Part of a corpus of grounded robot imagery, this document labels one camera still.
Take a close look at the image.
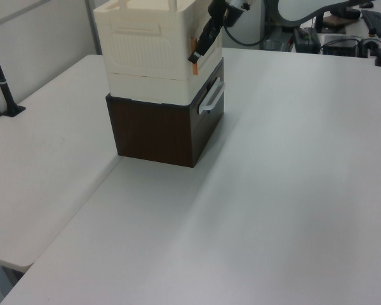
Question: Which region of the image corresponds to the black box with green parts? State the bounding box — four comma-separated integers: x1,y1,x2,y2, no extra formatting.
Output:
292,26,321,53

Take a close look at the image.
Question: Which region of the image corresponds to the black keyboard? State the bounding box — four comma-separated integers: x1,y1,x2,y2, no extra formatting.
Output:
360,9,381,37

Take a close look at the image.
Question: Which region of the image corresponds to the cream plastic cabinet box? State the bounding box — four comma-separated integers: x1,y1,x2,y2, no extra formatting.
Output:
92,0,224,106

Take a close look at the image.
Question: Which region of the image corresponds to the white curved desk top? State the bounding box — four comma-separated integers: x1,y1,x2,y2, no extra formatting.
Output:
272,0,363,25

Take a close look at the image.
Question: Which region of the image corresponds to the brown flat board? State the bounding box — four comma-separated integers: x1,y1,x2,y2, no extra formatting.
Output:
322,13,348,34

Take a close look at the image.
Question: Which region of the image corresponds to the black electronics box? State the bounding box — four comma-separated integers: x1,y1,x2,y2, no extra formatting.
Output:
319,34,361,58

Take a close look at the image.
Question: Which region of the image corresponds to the dark brown wooden drawer box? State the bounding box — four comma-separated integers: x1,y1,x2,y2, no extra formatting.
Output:
105,57,226,168

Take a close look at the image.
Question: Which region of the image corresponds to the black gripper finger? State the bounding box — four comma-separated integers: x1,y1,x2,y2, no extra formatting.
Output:
209,24,224,48
187,26,215,64

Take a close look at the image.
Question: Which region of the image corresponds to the white drawer handle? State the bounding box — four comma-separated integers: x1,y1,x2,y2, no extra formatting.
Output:
197,78,226,114

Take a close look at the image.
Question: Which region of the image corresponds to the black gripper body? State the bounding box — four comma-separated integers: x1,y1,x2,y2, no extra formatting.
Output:
207,0,231,30

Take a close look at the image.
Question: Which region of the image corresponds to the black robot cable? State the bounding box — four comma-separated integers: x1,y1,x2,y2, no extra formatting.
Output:
221,0,269,46

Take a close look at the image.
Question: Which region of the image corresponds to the clear plastic cup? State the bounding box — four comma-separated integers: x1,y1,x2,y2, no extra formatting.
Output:
262,39,286,51

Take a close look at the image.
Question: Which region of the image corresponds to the black camera stand pole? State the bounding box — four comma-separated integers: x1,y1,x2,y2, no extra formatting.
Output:
0,27,27,117

